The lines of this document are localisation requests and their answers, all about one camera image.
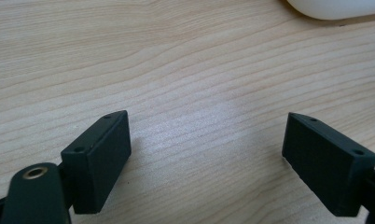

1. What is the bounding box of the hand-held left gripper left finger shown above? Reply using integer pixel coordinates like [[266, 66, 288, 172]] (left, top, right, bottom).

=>
[[60, 109, 132, 215]]

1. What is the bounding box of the white bowl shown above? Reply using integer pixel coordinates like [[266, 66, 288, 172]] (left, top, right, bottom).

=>
[[285, 0, 375, 21]]

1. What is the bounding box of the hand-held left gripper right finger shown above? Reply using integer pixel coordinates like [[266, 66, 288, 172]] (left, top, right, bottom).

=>
[[281, 112, 375, 217]]

